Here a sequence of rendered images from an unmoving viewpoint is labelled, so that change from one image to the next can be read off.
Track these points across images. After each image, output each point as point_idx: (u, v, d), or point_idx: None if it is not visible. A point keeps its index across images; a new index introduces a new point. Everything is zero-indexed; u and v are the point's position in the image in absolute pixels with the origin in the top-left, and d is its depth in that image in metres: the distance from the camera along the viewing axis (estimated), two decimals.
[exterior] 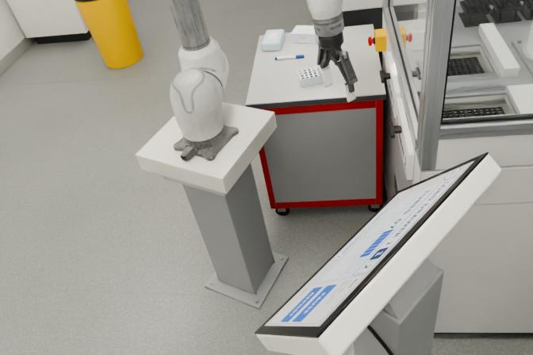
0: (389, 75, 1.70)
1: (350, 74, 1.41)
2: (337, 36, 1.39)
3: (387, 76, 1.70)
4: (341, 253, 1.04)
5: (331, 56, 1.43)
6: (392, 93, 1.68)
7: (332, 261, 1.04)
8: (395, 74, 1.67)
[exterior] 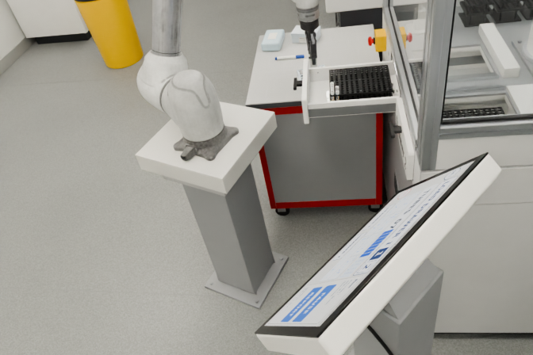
0: (301, 82, 1.76)
1: (312, 54, 1.92)
2: (311, 23, 1.84)
3: (300, 83, 1.75)
4: (341, 253, 1.04)
5: (306, 37, 1.90)
6: None
7: (332, 261, 1.04)
8: (305, 82, 1.72)
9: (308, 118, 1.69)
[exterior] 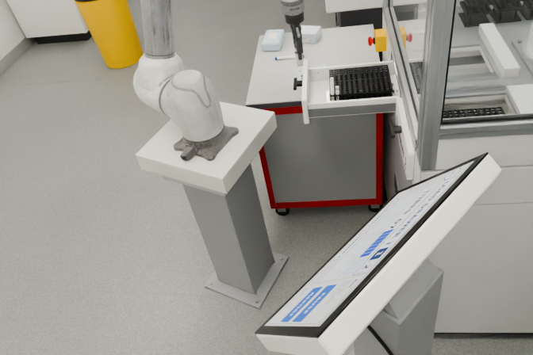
0: (301, 82, 1.76)
1: (299, 48, 1.89)
2: (296, 17, 1.82)
3: (300, 83, 1.75)
4: (341, 253, 1.04)
5: (292, 31, 1.87)
6: None
7: (332, 261, 1.04)
8: (305, 82, 1.72)
9: (308, 118, 1.69)
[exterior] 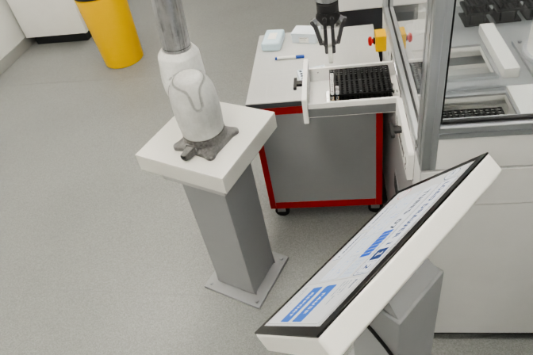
0: (301, 82, 1.76)
1: (341, 36, 1.66)
2: None
3: (300, 83, 1.75)
4: (341, 253, 1.04)
5: (333, 21, 1.61)
6: None
7: (332, 261, 1.04)
8: (305, 82, 1.72)
9: (308, 118, 1.69)
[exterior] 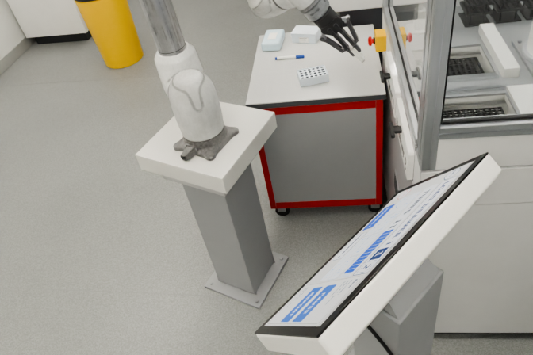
0: (389, 75, 1.70)
1: (355, 33, 1.61)
2: (330, 6, 1.56)
3: (387, 76, 1.70)
4: (341, 253, 1.04)
5: (338, 26, 1.58)
6: (392, 93, 1.68)
7: (332, 261, 1.04)
8: (395, 74, 1.67)
9: None
